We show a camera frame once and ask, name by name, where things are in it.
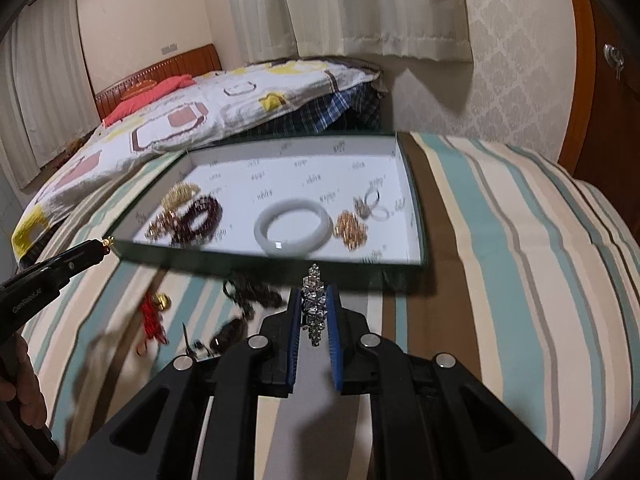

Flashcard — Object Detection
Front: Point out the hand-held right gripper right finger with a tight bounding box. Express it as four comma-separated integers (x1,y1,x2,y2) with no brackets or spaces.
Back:
325,285,576,480

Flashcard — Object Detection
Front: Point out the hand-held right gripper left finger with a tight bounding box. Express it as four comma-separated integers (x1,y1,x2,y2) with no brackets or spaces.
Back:
52,287,303,480

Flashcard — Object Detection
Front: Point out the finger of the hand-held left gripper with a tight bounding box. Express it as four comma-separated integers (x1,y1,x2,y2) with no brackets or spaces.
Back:
47,240,117,277

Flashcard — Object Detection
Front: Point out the brown gold bead bracelet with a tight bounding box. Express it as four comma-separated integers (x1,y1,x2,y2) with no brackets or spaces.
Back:
144,209,184,241

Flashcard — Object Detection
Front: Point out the red tassel charm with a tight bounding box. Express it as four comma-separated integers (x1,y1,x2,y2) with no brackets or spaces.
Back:
101,237,174,356

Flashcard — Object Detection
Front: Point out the white jade bangle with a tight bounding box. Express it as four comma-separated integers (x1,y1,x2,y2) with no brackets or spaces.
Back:
253,199,334,257

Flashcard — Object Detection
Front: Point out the gold chain bracelet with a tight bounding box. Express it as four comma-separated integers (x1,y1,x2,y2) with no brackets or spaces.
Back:
334,210,371,252

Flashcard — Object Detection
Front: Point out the dark red bead bracelet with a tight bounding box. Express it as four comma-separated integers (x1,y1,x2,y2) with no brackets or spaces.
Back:
170,195,224,247

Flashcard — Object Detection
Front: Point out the silver ring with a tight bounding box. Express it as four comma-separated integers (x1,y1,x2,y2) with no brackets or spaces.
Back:
353,186,386,218

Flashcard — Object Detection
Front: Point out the green shallow box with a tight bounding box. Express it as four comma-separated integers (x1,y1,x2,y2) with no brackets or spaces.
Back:
106,132,430,295

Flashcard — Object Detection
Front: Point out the person's left hand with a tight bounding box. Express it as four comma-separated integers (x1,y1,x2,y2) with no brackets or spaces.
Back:
0,331,44,429

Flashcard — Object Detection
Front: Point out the dark bead pendant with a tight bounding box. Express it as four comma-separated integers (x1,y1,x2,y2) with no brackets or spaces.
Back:
180,316,252,362

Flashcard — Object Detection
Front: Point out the long white curtain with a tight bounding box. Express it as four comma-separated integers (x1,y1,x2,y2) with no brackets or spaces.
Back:
0,0,102,192

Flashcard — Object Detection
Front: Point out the red pillow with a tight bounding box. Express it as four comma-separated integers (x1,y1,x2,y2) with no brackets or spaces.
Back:
102,73,196,126

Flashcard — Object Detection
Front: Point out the striped tablecloth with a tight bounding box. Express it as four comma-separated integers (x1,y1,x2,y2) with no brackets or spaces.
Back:
20,132,640,480

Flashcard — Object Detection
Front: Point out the orange cushion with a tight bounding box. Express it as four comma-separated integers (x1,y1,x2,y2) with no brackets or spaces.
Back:
120,77,157,101

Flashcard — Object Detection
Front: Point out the wooden headboard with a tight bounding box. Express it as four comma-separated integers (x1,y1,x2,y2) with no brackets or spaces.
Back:
94,43,223,121

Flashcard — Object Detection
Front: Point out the patterned white quilt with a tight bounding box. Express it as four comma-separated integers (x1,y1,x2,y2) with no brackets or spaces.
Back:
11,57,382,267

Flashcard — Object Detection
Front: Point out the plaid bed sheet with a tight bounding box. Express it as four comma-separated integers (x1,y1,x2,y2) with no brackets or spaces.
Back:
239,81,385,137

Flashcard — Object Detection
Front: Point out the short white curtain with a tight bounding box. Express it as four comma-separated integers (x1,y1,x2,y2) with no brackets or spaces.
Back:
222,0,474,64

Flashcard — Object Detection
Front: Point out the wooden door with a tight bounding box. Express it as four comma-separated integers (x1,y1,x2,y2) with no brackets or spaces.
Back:
556,0,640,243

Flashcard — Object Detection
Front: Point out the metal door knob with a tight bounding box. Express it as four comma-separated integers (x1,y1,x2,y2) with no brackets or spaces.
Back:
603,43,626,81

